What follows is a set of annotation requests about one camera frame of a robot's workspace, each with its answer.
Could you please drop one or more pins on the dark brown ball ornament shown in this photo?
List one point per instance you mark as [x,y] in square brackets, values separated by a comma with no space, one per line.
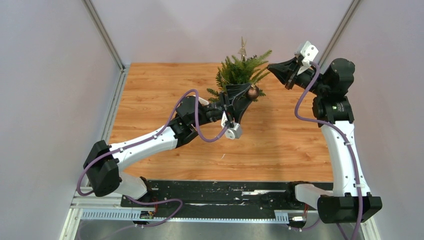
[252,93]

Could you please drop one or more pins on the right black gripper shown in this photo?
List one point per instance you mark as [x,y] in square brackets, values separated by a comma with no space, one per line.
[282,70]

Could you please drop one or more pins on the small green christmas tree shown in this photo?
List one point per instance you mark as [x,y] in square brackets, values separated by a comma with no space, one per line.
[234,71]

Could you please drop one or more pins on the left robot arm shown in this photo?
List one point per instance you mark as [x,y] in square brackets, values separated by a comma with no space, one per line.
[191,117]

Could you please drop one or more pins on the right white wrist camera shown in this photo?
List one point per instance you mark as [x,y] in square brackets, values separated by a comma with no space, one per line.
[305,54]

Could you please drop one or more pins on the aluminium frame post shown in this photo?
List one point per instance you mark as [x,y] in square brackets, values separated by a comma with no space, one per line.
[349,13]
[97,21]

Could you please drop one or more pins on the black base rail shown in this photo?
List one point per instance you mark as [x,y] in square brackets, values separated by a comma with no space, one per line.
[225,200]

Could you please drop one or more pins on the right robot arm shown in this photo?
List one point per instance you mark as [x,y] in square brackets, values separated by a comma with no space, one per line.
[351,199]

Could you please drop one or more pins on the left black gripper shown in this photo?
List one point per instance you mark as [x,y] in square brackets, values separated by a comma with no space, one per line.
[239,107]

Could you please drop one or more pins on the right aluminium frame post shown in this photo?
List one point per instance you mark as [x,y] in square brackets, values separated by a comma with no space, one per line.
[349,13]

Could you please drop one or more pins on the left aluminium frame post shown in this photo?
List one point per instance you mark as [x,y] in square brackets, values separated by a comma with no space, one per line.
[97,21]

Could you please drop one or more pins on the silver star ornament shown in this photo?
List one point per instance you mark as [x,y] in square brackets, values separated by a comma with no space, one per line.
[242,51]

